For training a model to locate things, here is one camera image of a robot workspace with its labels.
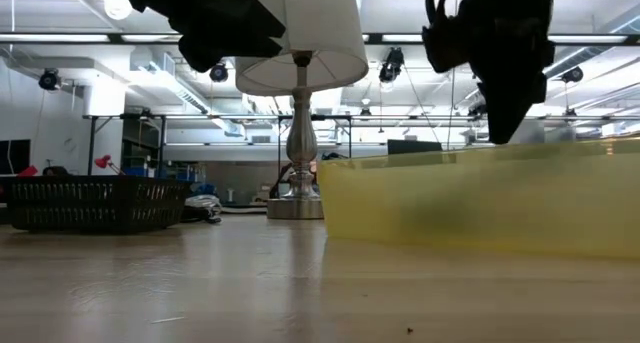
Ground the black coiled cable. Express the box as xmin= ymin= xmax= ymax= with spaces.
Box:
xmin=180 ymin=206 xmax=221 ymax=225

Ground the black monitor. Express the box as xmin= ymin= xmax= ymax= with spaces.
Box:
xmin=387 ymin=139 xmax=444 ymax=156

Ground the black mesh basket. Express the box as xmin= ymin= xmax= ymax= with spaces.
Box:
xmin=5 ymin=174 xmax=190 ymax=235

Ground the black ceiling spotlight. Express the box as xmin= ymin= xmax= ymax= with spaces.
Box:
xmin=378 ymin=46 xmax=406 ymax=84
xmin=208 ymin=62 xmax=230 ymax=84
xmin=38 ymin=67 xmax=61 ymax=92
xmin=560 ymin=65 xmax=585 ymax=85

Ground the yellow translucent plastic bin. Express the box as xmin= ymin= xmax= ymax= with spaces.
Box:
xmin=317 ymin=137 xmax=640 ymax=262

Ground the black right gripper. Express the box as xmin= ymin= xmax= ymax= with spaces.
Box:
xmin=466 ymin=0 xmax=557 ymax=145

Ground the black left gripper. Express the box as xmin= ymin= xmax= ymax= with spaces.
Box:
xmin=103 ymin=0 xmax=288 ymax=75

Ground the silver table lamp white shade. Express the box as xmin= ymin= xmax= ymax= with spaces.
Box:
xmin=234 ymin=0 xmax=370 ymax=221

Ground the red desk lamp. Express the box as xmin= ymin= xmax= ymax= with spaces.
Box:
xmin=93 ymin=154 xmax=124 ymax=177

